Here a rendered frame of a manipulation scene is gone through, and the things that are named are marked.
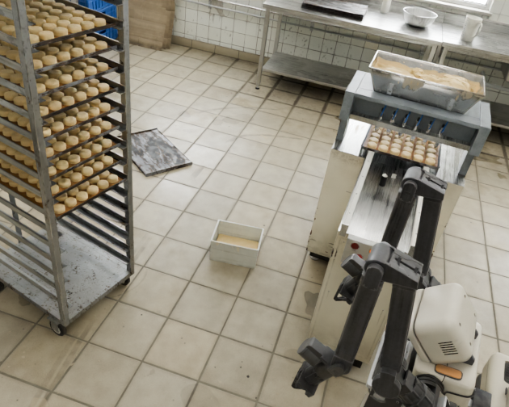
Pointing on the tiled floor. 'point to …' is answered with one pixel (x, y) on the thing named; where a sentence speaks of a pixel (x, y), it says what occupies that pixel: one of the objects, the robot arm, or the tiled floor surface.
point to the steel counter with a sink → (494, 44)
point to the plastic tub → (236, 244)
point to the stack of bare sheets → (156, 153)
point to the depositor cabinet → (330, 215)
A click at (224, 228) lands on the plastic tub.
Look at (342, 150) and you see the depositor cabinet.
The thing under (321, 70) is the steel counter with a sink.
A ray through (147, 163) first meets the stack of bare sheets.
